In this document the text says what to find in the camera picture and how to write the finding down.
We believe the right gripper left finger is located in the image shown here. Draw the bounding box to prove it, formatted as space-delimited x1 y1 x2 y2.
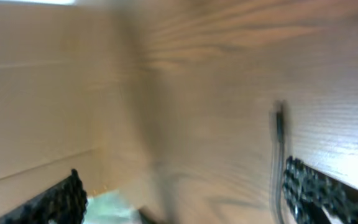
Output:
0 169 88 224

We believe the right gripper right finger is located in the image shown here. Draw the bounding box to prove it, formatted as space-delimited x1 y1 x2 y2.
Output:
283 156 358 224

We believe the black USB charging cable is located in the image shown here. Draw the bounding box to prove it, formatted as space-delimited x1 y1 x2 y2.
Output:
268 101 291 224

